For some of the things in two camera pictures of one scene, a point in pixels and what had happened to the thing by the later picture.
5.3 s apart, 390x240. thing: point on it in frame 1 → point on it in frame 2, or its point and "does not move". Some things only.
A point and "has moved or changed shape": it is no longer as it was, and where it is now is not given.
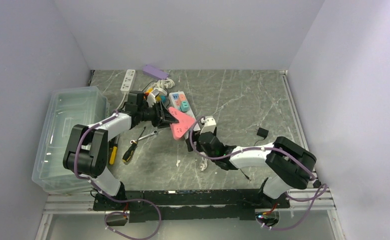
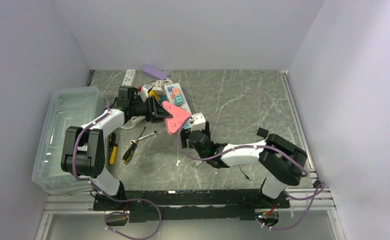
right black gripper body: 195,134 does not move
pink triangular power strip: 185,122 has moved or changed shape
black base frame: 190,205 does not move
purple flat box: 155,72 does not move
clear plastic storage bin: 67,108 does not move
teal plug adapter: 184,106 → 178,100
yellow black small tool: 114,152 does not move
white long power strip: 174,102 has moved or changed shape
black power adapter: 262,132 does not move
